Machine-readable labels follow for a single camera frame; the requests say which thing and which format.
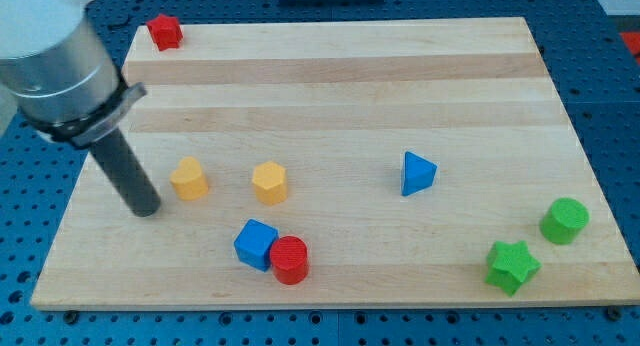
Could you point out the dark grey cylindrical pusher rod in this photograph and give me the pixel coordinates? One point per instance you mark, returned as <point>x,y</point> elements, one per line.
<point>119,163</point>

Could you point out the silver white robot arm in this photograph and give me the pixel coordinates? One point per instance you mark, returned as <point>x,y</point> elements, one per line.
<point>67,87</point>

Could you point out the yellow heart block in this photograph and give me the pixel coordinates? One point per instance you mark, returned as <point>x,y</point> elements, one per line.
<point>189,180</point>

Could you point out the blue cube block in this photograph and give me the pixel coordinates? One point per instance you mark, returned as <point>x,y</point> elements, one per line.
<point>253,244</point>

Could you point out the yellow hexagon block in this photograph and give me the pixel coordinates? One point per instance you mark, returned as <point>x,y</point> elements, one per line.
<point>269,181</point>

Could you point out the red star block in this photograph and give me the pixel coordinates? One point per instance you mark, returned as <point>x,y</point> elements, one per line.
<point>165,32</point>

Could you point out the red cylinder block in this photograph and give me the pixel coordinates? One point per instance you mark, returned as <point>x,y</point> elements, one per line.
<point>289,260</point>

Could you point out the light wooden board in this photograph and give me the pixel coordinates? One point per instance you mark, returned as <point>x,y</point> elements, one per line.
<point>338,104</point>

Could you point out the blue triangle block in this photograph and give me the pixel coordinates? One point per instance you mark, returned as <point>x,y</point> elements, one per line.
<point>417,174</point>

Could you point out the green star block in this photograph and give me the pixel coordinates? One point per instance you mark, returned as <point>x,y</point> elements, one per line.
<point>510,266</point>

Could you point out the green cylinder block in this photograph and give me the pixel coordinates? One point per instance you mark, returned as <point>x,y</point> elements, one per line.
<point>564,220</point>

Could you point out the red object at right edge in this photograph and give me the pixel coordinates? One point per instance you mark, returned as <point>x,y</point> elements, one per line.
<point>631,40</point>

